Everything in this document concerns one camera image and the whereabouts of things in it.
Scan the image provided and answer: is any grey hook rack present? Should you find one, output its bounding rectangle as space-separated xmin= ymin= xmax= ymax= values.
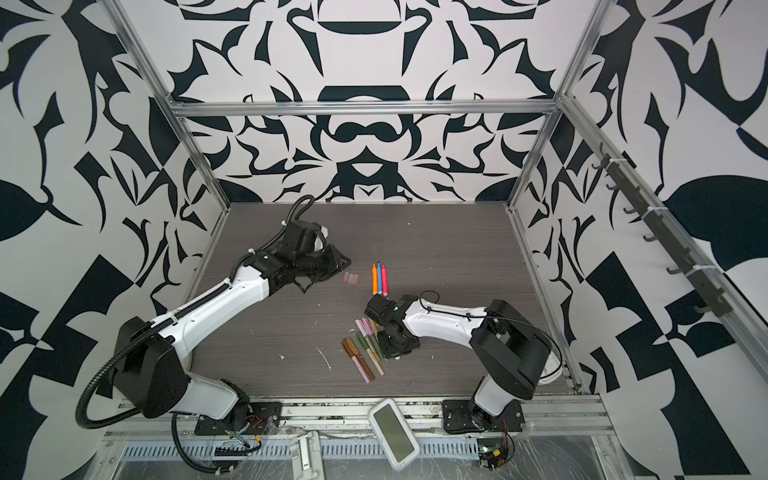
xmin=595 ymin=143 xmax=737 ymax=318

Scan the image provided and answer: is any gold cap beige marker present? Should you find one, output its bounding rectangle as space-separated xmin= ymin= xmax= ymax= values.
xmin=367 ymin=318 xmax=379 ymax=336

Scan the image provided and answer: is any light pink cap brown marker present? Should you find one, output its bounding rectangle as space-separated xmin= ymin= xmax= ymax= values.
xmin=355 ymin=319 xmax=380 ymax=362

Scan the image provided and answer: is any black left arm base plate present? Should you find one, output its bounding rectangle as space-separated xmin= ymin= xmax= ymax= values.
xmin=194 ymin=401 xmax=283 ymax=436

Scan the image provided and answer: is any small circuit board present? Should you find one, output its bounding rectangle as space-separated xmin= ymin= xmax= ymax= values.
xmin=478 ymin=436 xmax=516 ymax=470

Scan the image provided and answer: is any aluminium corner post back right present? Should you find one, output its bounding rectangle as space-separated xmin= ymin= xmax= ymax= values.
xmin=506 ymin=0 xmax=616 ymax=211

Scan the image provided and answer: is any orange highlighter pen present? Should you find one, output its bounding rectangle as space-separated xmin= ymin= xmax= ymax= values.
xmin=371 ymin=262 xmax=377 ymax=295

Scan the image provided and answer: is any pink cap green marker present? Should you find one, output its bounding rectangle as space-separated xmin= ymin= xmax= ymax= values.
xmin=360 ymin=318 xmax=382 ymax=361

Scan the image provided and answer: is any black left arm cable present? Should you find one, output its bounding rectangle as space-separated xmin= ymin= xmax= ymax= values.
xmin=74 ymin=323 xmax=163 ymax=430

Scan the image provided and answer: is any aluminium corner post back left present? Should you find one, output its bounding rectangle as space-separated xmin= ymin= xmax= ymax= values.
xmin=99 ymin=0 xmax=231 ymax=212

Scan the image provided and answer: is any aluminium horizontal back bar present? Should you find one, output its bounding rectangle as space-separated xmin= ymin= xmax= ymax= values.
xmin=170 ymin=99 xmax=556 ymax=118

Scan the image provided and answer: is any gold cap brown marker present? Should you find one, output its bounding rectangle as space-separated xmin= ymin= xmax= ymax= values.
xmin=342 ymin=337 xmax=375 ymax=383

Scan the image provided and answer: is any white tablet device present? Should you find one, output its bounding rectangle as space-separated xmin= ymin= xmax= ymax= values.
xmin=368 ymin=398 xmax=421 ymax=471

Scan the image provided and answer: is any white bracket front rail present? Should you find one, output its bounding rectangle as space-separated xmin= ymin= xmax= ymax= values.
xmin=290 ymin=431 xmax=326 ymax=480

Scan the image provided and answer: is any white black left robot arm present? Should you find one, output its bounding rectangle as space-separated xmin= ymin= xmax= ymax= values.
xmin=108 ymin=220 xmax=351 ymax=420

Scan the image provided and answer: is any aluminium corner post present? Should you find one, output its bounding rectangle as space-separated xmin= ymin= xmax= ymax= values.
xmin=99 ymin=0 xmax=231 ymax=212
xmin=506 ymin=0 xmax=616 ymax=211

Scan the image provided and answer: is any white square alarm clock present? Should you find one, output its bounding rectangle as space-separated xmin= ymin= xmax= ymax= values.
xmin=539 ymin=354 xmax=563 ymax=385

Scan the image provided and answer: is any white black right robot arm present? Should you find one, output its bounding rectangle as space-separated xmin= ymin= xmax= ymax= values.
xmin=365 ymin=294 xmax=564 ymax=434

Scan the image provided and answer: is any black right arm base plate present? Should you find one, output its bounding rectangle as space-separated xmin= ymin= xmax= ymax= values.
xmin=441 ymin=400 xmax=525 ymax=435

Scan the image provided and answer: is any pink red highlighter pen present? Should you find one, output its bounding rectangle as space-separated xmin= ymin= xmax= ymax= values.
xmin=380 ymin=264 xmax=389 ymax=297

